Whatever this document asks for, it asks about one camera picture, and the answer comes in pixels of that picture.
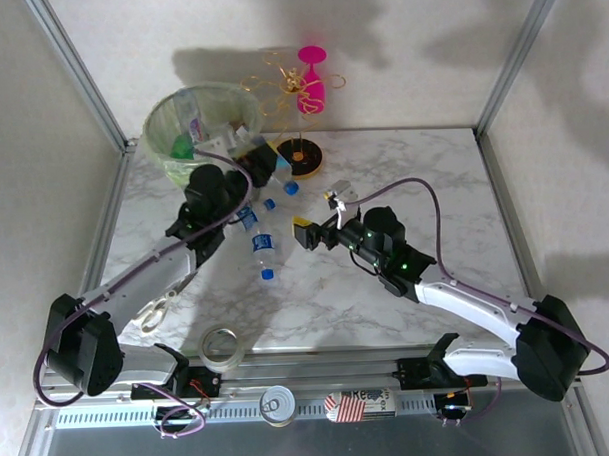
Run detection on clear bottle blue red strip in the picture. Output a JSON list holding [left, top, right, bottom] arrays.
[[235, 127, 300, 197]]

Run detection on clear bottle blue label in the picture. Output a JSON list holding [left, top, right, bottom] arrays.
[[232, 197, 279, 234], [252, 228, 278, 282]]

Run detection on green bottle yellow cap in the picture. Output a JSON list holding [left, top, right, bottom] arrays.
[[169, 134, 198, 162]]

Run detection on clear tape roll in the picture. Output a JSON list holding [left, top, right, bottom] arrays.
[[198, 323, 246, 376]]

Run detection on green-lined trash bin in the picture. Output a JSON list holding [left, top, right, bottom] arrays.
[[139, 78, 267, 191]]

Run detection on pink wine glass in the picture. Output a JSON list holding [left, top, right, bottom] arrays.
[[295, 44, 332, 117]]

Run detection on silver tin can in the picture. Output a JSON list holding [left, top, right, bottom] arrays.
[[258, 384, 298, 430]]

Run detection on small circuit board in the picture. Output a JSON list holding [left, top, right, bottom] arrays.
[[434, 389, 475, 416]]

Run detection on perforated metal strip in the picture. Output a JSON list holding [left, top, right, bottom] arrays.
[[54, 394, 437, 431]]

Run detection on gold wire glass rack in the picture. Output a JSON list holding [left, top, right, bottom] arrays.
[[240, 45, 352, 184]]

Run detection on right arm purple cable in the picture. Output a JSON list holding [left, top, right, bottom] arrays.
[[355, 170, 609, 431]]

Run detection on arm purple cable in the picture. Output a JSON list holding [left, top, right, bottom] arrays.
[[355, 170, 609, 431], [25, 145, 266, 444]]

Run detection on aluminium side rail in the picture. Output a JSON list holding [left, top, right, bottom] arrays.
[[74, 148, 141, 297], [474, 127, 543, 308]]

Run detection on white handled scissors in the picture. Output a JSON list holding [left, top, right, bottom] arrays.
[[135, 271, 199, 338]]

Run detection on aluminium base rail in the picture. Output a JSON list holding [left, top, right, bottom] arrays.
[[32, 345, 589, 412]]

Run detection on aluminium frame post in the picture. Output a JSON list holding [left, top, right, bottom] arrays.
[[470, 0, 573, 136], [23, 0, 138, 159]]

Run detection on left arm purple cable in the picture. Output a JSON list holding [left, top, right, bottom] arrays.
[[25, 145, 266, 444]]

